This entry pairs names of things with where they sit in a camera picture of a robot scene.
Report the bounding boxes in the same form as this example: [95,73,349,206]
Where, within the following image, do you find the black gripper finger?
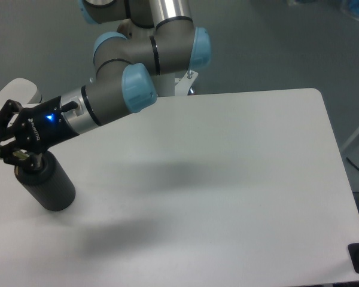
[0,142,42,170]
[0,99,23,142]

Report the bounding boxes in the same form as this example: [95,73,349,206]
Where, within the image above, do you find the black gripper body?
[12,96,78,154]

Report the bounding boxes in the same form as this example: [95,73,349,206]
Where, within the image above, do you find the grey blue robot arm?
[0,1,211,171]

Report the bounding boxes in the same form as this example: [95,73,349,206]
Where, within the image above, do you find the black ribbed cylindrical vase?
[14,151,76,212]

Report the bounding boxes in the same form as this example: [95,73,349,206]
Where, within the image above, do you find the white chair armrest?
[0,78,42,106]

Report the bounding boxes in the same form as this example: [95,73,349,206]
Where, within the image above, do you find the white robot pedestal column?
[116,19,177,98]

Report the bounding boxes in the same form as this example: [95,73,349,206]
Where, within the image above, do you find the black floor cable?
[346,157,359,176]

